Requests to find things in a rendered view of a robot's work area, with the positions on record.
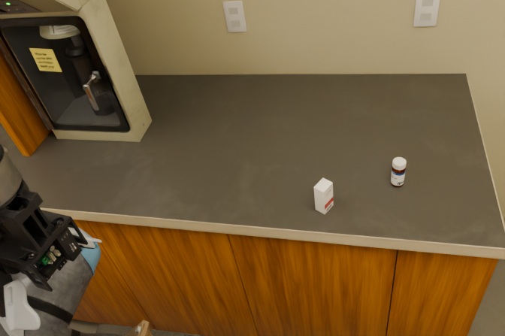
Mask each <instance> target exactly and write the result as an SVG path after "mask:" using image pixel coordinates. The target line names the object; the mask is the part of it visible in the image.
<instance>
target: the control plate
mask: <svg viewBox="0 0 505 336"><path fill-rule="evenodd" d="M6 3H10V5H7V4H6ZM23 8H25V9H27V10H26V11H24V9H23ZM0 9H2V10H3V11H7V12H0V14H18V13H34V12H43V11H40V10H38V9H36V8H34V7H32V6H30V5H28V4H25V3H23V2H21V1H19V0H0ZM7 9H10V10H11V11H10V12H9V11H8V10H7ZM15 9H19V10H18V11H16V10H15Z"/></svg>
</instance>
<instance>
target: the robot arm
mask: <svg viewBox="0 0 505 336"><path fill-rule="evenodd" d="M42 202H43V200H42V199H41V197H40V195H39V194H38V193H37V192H31V191H29V188H28V186H27V184H26V182H25V181H24V180H23V178H22V175H21V173H20V172H19V170H18V169H17V167H16V166H15V164H14V163H13V162H12V160H11V159H10V157H9V156H8V149H6V148H5V147H3V146H2V145H1V144H0V336H125V335H122V334H87V333H83V332H80V331H77V330H74V329H72V328H69V324H70V322H71V320H72V318H73V316H74V314H75V312H76V310H77V308H78V305H79V303H80V301H81V299H82V297H83V295H84V293H85V291H86V288H87V286H88V285H89V282H90V280H91V279H92V277H93V276H94V275H95V269H96V267H97V264H98V261H99V259H100V257H101V250H100V247H99V245H98V244H97V242H100V243H101V242H102V241H101V240H99V239H96V238H92V237H91V236H90V235H88V234H87V233H86V232H85V231H84V230H82V229H80V228H78V227H77V225H76V223H75V222H74V221H73V219H72V218H71V216H66V215H62V214H59V213H53V212H49V211H45V210H41V209H40V208H39V205H40V204H41V203H42Z"/></svg>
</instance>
